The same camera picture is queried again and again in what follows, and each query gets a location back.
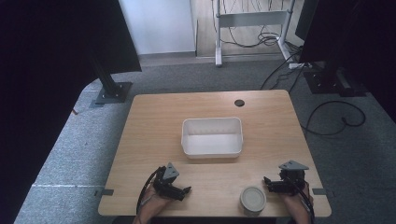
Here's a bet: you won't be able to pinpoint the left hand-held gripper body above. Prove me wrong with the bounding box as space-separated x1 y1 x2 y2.
151 161 184 201

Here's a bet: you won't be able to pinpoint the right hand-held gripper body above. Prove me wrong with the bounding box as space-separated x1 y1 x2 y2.
277 160 310 197

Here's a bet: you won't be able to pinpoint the round grey tin can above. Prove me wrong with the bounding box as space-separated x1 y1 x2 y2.
239 185 268 217

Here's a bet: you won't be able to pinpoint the white plastic bin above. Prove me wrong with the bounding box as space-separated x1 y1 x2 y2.
180 116 244 160

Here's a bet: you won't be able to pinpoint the person's left hand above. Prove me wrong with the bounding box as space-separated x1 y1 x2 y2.
133 185 173 224

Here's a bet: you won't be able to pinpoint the black metal stand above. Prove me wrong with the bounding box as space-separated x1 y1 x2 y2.
303 61 368 98
89 55 134 105

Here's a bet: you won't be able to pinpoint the white power strip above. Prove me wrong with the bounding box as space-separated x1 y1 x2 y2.
288 62 313 70

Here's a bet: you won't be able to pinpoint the dark monitor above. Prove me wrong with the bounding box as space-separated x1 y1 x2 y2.
294 0 321 42

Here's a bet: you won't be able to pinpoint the black curtain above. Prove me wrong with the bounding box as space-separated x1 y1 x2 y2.
298 0 396 124
0 0 143 224

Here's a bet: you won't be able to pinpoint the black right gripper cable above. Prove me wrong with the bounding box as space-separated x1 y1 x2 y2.
290 179 316 218

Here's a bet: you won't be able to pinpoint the looped black floor cable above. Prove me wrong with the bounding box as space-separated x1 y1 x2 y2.
300 99 367 137

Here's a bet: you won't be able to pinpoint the long black floor cable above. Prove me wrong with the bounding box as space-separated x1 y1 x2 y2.
259 49 306 94

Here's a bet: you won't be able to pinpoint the tangled black cables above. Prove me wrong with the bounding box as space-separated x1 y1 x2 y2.
218 0 302 50

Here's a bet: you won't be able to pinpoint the white desk frame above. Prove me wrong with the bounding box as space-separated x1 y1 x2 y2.
212 0 297 68

